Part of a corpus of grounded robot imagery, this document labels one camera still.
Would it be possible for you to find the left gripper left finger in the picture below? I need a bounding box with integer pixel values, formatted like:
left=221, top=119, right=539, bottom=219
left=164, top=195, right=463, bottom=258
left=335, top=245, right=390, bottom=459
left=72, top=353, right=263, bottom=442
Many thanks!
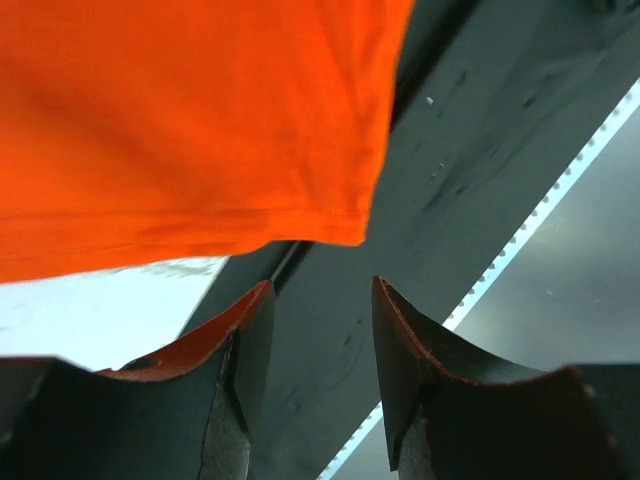
left=1, top=281, right=275, bottom=479

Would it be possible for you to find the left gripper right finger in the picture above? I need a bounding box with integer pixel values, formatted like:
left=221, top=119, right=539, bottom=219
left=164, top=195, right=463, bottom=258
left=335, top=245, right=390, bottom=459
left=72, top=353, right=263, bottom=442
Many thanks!
left=371, top=278, right=639, bottom=479

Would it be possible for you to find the orange t shirt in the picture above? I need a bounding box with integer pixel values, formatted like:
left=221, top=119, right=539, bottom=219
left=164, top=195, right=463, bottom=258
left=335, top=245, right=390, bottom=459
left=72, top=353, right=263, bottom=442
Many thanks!
left=1, top=1, right=413, bottom=283

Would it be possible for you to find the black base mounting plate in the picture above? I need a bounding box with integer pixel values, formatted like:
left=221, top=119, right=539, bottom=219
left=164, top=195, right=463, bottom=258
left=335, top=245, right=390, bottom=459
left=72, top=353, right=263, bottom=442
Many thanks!
left=190, top=1, right=639, bottom=479

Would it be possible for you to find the white slotted cable duct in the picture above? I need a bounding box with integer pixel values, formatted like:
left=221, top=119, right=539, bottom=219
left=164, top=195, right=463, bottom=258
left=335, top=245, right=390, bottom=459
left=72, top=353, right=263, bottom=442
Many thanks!
left=314, top=77, right=640, bottom=480

